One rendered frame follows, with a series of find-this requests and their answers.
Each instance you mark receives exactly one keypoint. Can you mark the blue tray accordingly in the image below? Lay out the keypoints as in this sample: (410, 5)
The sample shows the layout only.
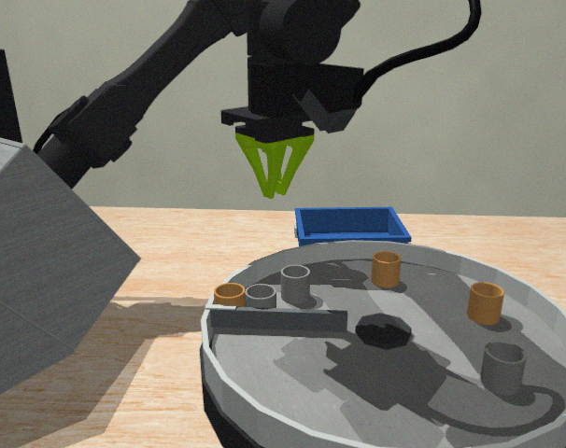
(332, 224)

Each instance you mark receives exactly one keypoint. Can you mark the bronze bushing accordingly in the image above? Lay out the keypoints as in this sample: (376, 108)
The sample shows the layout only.
(485, 310)
(386, 274)
(228, 292)

